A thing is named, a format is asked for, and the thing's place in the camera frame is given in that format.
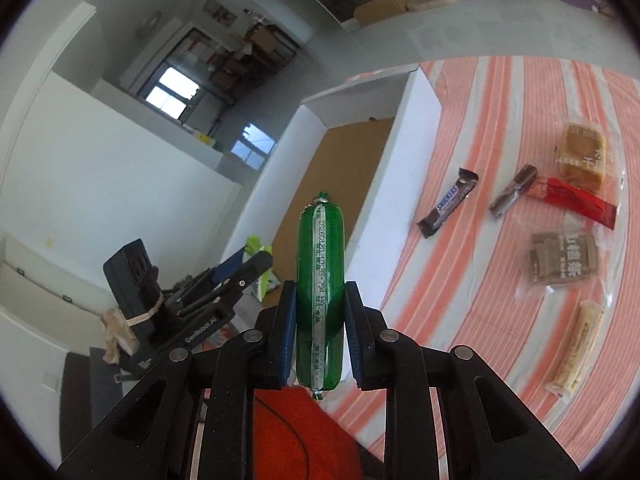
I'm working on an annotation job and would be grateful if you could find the brown cardboard box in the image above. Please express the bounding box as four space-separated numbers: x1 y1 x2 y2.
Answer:
354 0 410 27

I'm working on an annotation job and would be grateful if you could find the dark brown chocolate bar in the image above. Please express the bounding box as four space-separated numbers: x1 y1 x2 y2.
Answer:
417 167 478 238

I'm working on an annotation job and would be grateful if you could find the pale yellow stick snack packet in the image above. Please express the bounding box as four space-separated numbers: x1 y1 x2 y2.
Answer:
545 299 606 397

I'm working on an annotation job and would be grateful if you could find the green sausage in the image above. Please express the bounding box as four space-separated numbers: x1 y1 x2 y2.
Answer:
296 192 347 401

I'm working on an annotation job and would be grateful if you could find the red fabric seat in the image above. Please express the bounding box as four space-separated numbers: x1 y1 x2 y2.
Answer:
252 387 363 480

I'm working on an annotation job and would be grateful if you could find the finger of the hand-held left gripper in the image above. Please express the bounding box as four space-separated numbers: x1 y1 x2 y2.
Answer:
202 249 251 286
220 251 275 311

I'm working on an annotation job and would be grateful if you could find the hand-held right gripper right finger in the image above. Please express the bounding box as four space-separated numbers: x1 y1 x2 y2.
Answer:
344 281 593 480

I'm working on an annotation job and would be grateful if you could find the slim dark snack bar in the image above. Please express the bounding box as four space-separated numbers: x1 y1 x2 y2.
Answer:
489 164 539 218

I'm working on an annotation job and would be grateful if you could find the red snack packet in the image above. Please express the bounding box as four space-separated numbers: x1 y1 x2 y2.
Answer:
525 176 617 231

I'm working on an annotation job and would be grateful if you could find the white green snack packet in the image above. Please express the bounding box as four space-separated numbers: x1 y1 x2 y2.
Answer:
245 236 282 302

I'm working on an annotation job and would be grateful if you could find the packaged bread loaf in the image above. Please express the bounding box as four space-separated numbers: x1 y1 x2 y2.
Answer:
555 120 626 193

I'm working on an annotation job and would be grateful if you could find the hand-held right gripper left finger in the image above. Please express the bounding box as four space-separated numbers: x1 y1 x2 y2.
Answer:
57 280 301 480

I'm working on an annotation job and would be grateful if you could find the framed wall picture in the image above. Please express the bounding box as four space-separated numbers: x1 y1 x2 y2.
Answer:
204 0 237 26

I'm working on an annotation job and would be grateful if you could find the clear bag of brown strips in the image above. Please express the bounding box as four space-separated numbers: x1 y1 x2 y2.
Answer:
517 220 618 306

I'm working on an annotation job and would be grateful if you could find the white cardboard box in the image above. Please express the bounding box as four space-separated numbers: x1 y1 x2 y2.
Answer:
217 66 443 321

